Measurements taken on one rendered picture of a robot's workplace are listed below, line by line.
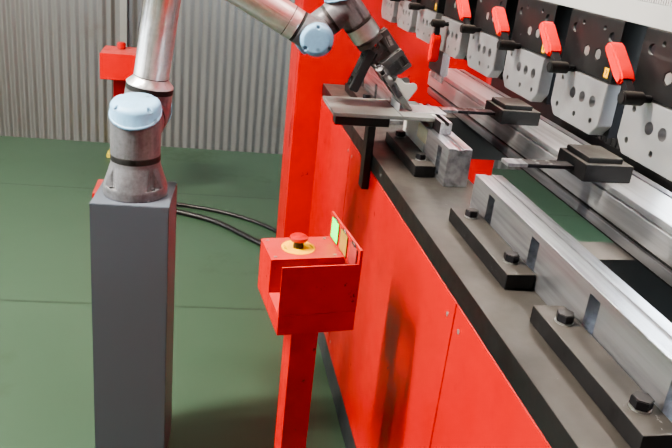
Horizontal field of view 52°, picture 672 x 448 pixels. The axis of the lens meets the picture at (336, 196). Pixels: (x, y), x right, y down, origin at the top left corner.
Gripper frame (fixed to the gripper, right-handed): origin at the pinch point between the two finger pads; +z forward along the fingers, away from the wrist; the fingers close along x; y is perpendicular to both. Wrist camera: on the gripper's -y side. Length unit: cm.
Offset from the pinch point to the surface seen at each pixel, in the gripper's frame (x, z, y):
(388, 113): -6.4, -3.1, -4.7
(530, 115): -4.7, 21.5, 25.9
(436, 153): -16.7, 8.9, -1.1
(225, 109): 271, 31, -75
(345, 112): -8.0, -10.5, -13.3
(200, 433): -4, 45, -103
